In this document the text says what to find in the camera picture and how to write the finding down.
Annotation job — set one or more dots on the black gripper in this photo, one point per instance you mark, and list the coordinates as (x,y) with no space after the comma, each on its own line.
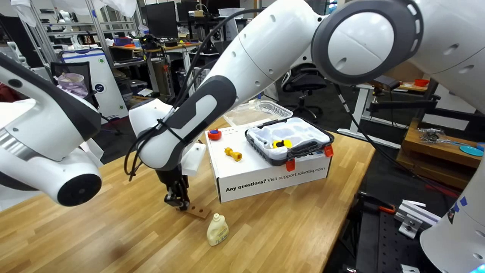
(175,182)

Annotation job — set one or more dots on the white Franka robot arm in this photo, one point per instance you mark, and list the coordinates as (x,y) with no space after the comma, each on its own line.
(252,61)

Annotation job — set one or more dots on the wooden block with holes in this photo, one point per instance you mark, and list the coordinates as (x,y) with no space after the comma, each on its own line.
(202,213)

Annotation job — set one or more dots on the white Lean Robotics cardboard box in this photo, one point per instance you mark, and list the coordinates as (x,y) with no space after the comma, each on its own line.
(263,182)

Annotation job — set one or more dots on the cream plastic bottle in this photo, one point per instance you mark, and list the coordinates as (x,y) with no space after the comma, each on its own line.
(218,232)

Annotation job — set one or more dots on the red plastic cap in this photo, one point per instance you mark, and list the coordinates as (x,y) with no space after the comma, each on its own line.
(215,135)

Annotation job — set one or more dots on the yellow toy part black knob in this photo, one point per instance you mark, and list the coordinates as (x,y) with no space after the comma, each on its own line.
(281,144)

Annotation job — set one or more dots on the orange case latch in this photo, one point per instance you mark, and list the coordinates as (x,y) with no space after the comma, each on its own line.
(328,151)
(290,164)

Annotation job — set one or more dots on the clear plastic case lid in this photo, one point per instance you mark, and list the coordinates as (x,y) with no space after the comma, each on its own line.
(259,113)

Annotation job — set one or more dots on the white machine with round logo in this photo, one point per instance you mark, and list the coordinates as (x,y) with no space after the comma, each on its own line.
(108,96)

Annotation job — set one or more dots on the black case with white insert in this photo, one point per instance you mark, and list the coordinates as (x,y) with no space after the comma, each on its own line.
(289,135)

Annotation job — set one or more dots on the white black curved machine housing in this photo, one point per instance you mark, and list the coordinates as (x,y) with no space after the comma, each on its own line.
(46,137)

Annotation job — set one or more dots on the purple cloth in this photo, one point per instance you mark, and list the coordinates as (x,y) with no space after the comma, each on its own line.
(74,84)

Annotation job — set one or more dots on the black office chair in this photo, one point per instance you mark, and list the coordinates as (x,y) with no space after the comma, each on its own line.
(304,88)

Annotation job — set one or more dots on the black computer monitor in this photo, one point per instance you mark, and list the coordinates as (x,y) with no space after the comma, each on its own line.
(160,20)

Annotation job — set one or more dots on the black perforated breadboard plate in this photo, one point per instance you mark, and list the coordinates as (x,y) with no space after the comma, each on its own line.
(377,248)

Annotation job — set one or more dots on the white standing desk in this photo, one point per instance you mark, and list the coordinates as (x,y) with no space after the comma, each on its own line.
(362,108)

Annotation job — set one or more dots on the low wooden shelf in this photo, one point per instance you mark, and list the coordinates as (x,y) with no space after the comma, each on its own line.
(430,161)

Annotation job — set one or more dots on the small red bin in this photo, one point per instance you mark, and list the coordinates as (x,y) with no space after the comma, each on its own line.
(422,82)

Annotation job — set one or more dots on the white housing with blue stickers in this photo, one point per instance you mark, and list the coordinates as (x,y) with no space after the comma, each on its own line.
(456,237)

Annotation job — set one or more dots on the teal disc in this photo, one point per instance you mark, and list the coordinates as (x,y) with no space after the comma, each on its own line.
(472,151)

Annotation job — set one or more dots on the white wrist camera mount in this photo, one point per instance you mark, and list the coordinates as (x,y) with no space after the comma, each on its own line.
(195,160)

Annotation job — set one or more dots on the aluminium bracket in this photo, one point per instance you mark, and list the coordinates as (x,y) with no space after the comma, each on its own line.
(415,217)

